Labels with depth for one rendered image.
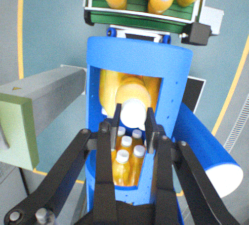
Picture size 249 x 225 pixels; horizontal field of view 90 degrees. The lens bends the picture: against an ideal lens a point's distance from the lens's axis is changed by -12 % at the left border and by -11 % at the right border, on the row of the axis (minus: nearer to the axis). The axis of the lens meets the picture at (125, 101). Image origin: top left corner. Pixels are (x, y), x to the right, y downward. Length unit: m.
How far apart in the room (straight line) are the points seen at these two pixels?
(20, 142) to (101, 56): 0.56
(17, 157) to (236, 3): 2.16
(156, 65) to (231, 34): 1.61
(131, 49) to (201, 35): 0.34
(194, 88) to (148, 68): 1.29
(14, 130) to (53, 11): 1.32
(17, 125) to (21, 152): 0.15
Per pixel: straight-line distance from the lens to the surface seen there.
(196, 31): 0.56
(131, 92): 0.23
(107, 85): 0.40
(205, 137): 0.97
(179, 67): 0.32
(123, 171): 0.49
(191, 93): 1.55
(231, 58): 1.87
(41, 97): 0.86
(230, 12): 1.86
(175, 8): 0.65
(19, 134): 0.72
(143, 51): 0.27
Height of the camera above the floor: 1.51
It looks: 69 degrees down
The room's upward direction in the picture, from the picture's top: 174 degrees counter-clockwise
